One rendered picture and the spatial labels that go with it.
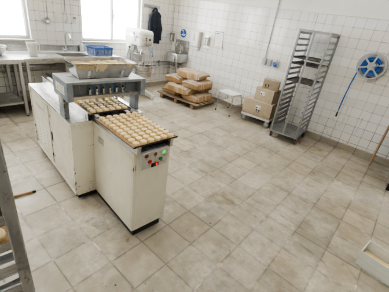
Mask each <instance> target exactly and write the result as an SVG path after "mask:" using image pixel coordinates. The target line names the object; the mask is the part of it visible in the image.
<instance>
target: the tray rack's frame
mask: <svg viewBox="0 0 389 292"><path fill-rule="evenodd" d="M300 31H306V32H312V33H314V34H313V37H312V40H311V44H310V47H309V50H308V52H307V56H306V59H305V62H304V65H303V69H302V72H301V75H300V78H299V82H298V85H297V87H296V90H295V94H294V97H293V100H292V104H291V107H290V109H289V113H288V116H287V120H286V122H281V123H279V124H277V125H275V126H274V127H273V123H274V120H275V118H276V114H277V110H278V108H279V104H280V100H281V98H282V94H283V90H284V88H285V84H286V81H287V77H288V73H289V70H290V67H291V62H292V60H293V56H294V54H295V50H296V47H297V43H298V39H299V37H300ZM316 33H317V34H324V35H329V38H328V41H327V44H326V47H325V50H324V53H323V55H322V59H321V62H320V65H319V67H318V70H317V73H316V76H315V79H314V82H313V85H312V87H311V90H310V94H309V97H308V99H307V103H306V105H305V108H304V111H303V114H302V117H301V120H300V123H299V126H298V128H297V126H295V125H292V124H290V123H287V122H288V119H289V115H290V113H291V109H292V106H293V102H294V100H295V97H296V94H297V91H298V88H299V84H300V81H301V78H302V75H303V71H304V68H305V66H306V63H307V59H308V57H309V53H310V50H311V47H312V44H313V40H314V37H315V34H316ZM332 36H336V37H340V36H341V35H339V34H334V33H330V32H322V31H314V30H306V29H302V28H300V29H299V32H298V35H297V38H296V42H295V46H294V49H293V52H292V56H291V59H290V62H289V66H288V69H287V73H286V76H285V79H284V83H283V86H282V90H281V93H280V97H279V100H278V104H277V107H276V111H275V114H274V118H273V121H272V124H271V128H270V131H272V134H273V132H276V133H279V134H282V135H284V136H287V137H290V138H292V139H294V140H297V139H298V137H299V136H301V135H302V134H303V133H304V134H305V133H306V130H305V129H304V128H302V129H301V130H299V129H300V128H301V127H300V126H301V124H302V121H303V118H304V115H305V112H306V110H307V106H308V104H309V101H310V98H311V95H312V92H313V89H314V86H315V83H316V81H317V78H318V74H319V73H320V69H321V66H322V63H323V60H324V58H325V55H326V51H327V49H328V46H329V43H330V41H331V37H332ZM294 132H296V133H294Z"/></svg>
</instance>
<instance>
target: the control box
mask: <svg viewBox="0 0 389 292"><path fill-rule="evenodd" d="M164 150H166V153H163V151H164ZM155 152H157V155H156V156H154V153H155ZM146 155H149V157H148V158H147V159H145V156H146ZM167 155H168V146H163V147H159V148H155V149H152V150H149V151H145V152H141V154H140V166H139V169H140V170H145V169H148V168H151V167H152V166H153V165H152V164H153V163H154V166H156V165H160V164H163V163H166V162H167ZM160 157H163V159H162V160H159V158H160ZM149 160H151V161H152V163H151V164H149V163H148V161H149ZM156 162H158V163H157V164H156Z"/></svg>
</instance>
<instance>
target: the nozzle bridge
mask: <svg viewBox="0 0 389 292"><path fill-rule="evenodd" d="M52 76H53V86H54V91H55V92H56V93H57V94H58V99H59V105H60V115H61V116H62V117H63V118H64V119H70V116H69V103H74V101H78V100H89V99H95V98H106V97H117V96H129V106H131V107H132V108H134V109H138V100H139V95H145V78H143V77H141V76H138V75H136V74H134V73H132V72H131V74H130V75H129V77H121V78H98V79H78V78H76V77H74V76H73V75H72V74H71V73H70V72H65V73H52ZM112 83H113V91H112V93H111V94H110V93H109V86H111V88H112ZM119 83H120V88H119ZM125 83H126V88H125ZM91 84H92V85H93V91H92V93H91V96H89V87H90V89H92V85H91ZM99 84H100V91H99V92H98V95H96V87H98V90H99ZM106 84H107V90H106V91H105V94H103V93H102V88H103V86H104V87H105V89H106ZM116 85H117V86H118V89H119V90H118V93H116V92H115V87H116ZM122 85H124V88H125V90H124V92H122Z"/></svg>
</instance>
